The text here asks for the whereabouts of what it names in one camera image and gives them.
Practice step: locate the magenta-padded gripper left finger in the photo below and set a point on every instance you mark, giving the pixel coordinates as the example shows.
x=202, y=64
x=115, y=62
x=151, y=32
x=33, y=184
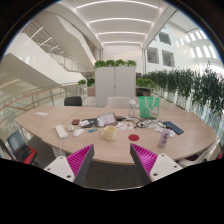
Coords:
x=56, y=166

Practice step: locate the white chair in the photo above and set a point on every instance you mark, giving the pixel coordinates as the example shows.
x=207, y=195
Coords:
x=118, y=101

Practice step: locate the printed booklet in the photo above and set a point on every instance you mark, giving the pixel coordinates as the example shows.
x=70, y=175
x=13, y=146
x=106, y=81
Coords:
x=106, y=119

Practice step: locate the pale purple drink bottle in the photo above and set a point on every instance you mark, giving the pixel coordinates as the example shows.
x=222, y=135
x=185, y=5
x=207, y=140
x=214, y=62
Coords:
x=164, y=137

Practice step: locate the black notebook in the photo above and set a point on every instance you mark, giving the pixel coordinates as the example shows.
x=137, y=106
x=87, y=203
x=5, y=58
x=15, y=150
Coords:
x=94, y=122

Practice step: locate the small white device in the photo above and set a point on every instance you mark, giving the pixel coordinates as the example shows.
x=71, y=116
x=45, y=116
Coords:
x=70, y=127

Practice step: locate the white storage cabinet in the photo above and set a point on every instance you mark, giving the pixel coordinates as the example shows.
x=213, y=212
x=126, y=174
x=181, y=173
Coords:
x=115, y=85

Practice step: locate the row of green plants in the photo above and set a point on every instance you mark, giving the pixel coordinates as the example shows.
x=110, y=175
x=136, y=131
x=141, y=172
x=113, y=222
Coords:
x=186, y=86

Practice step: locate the white computer mouse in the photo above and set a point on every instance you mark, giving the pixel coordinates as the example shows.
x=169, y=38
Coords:
x=78, y=132

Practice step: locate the clear plastic packet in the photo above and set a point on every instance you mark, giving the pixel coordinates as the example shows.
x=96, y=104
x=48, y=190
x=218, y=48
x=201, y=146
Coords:
x=172, y=134

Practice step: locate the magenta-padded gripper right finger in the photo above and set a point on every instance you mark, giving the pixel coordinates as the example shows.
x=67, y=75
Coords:
x=163, y=166

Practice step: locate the colourful sticker sheet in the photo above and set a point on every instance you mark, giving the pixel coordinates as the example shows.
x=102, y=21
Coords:
x=124, y=125

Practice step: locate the white power strip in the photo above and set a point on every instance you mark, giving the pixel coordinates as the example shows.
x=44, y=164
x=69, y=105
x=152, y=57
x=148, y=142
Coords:
x=61, y=131

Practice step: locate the black charger block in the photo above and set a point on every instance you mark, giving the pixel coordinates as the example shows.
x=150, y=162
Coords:
x=120, y=118

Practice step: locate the clear plastic shaker bottle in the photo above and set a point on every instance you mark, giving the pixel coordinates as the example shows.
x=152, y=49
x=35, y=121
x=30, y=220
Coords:
x=132, y=108

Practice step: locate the flat round red coaster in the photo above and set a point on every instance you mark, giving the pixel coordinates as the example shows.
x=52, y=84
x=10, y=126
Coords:
x=133, y=137

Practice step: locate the black office chair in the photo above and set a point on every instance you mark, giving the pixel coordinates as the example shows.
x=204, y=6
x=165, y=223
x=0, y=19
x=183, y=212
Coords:
x=73, y=101

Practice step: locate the small white card box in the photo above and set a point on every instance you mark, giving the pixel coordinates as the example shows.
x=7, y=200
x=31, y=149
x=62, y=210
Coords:
x=157, y=129

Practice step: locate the green tote bag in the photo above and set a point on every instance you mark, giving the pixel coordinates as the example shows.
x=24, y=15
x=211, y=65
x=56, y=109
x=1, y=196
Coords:
x=149, y=107

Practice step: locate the potted green plants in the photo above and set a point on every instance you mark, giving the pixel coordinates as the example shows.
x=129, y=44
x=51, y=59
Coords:
x=86, y=81

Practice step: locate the pale yellow mug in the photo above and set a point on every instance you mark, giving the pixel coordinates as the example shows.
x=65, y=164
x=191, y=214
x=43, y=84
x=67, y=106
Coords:
x=109, y=133

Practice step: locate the grey chair with red seat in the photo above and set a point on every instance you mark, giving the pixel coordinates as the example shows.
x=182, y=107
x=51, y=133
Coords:
x=20, y=148

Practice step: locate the dark blue flat keyboard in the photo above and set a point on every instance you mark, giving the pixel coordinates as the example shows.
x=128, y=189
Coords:
x=173, y=127

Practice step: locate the plants atop cabinet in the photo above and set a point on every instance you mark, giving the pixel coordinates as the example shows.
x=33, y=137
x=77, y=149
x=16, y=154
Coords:
x=115, y=63

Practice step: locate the white paper note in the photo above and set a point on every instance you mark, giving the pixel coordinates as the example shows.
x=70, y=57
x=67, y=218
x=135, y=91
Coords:
x=41, y=113

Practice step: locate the red and black phone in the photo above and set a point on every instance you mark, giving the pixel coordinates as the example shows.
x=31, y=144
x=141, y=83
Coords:
x=75, y=121

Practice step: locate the blue marker pen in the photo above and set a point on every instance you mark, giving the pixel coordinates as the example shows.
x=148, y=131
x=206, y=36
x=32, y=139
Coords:
x=93, y=129

